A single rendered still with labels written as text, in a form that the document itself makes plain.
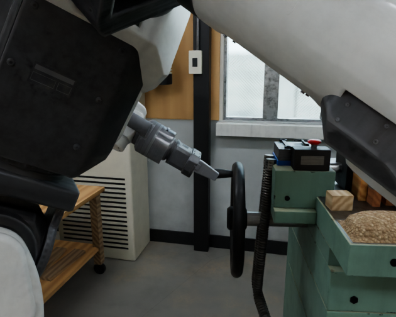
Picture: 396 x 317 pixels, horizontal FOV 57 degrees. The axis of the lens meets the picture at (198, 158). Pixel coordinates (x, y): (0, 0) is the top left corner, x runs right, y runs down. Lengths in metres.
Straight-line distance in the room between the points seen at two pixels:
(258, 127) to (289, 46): 1.96
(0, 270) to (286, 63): 0.41
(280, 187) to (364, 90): 0.64
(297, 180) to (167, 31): 0.52
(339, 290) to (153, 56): 0.58
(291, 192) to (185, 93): 1.52
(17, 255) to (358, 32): 0.43
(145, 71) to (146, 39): 0.05
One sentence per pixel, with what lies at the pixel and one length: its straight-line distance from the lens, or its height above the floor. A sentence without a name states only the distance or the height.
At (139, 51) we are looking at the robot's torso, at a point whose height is 1.20.
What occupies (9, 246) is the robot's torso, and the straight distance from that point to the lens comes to 0.50.
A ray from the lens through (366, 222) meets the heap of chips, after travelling 0.70.
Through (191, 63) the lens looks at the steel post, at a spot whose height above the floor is 1.20.
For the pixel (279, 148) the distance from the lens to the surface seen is 0.88.
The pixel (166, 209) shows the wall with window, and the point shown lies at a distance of 2.51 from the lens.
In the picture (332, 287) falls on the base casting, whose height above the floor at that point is 0.77.
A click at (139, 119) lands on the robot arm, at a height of 1.07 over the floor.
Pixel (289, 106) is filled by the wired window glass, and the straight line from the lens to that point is 2.30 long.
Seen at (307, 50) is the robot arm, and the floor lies 1.20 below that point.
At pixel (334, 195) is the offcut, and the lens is 0.80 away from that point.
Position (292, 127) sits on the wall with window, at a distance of 2.19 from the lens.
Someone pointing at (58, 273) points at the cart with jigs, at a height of 0.19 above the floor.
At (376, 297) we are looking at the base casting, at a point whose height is 0.75.
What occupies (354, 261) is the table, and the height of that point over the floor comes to 0.87.
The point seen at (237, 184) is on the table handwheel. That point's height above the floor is 0.93.
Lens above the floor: 1.19
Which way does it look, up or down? 14 degrees down
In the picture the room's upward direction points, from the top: straight up
